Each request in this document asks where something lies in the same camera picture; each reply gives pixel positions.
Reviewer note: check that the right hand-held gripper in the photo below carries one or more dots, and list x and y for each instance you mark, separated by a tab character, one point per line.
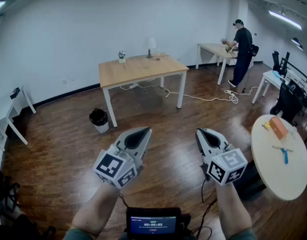
226	166

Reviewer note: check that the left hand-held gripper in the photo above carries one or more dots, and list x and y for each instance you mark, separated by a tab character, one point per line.
113	167

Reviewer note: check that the person's right forearm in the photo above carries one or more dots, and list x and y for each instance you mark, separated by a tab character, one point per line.
233	214

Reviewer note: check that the person's left forearm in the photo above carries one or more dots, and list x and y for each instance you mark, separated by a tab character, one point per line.
93	214

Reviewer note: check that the white bin black liner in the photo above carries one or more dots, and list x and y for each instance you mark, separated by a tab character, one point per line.
99	120

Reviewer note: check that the white power strip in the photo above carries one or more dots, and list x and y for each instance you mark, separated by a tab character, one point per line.
229	92
133	86

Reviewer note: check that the small yellow item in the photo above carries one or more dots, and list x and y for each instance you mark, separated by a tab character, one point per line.
266	125

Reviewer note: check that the orange box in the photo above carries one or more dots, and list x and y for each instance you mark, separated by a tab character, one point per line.
278	129

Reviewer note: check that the wooden table white legs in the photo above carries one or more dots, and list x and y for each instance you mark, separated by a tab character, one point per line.
213	49
138	69

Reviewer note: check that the round white table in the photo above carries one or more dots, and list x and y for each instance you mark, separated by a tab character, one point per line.
281	174

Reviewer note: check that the chest-worn black tablet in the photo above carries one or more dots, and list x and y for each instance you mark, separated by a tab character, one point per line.
153	225

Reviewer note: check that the white pot with flowers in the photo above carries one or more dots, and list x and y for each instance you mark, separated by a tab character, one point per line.
122	58

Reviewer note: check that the black office chair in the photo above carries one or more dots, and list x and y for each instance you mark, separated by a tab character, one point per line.
288	101
277	61
1	184

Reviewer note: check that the light blue cloth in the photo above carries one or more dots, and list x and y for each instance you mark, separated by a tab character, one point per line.
278	74

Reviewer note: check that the white shade table lamp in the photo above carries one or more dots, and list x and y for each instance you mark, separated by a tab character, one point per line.
151	44

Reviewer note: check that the red flower plant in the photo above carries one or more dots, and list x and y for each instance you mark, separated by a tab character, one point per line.
224	41

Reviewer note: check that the person's grey shirt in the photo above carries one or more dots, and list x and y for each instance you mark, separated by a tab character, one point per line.
76	236

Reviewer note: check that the small black box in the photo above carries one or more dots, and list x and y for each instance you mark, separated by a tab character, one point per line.
14	93

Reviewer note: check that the black pendant lamp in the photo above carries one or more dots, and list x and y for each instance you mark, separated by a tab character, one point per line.
297	42

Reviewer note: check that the white desk with drawer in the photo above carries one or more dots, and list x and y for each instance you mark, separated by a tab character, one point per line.
6	109

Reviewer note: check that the white wall socket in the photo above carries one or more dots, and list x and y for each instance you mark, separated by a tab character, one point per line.
72	78
64	80

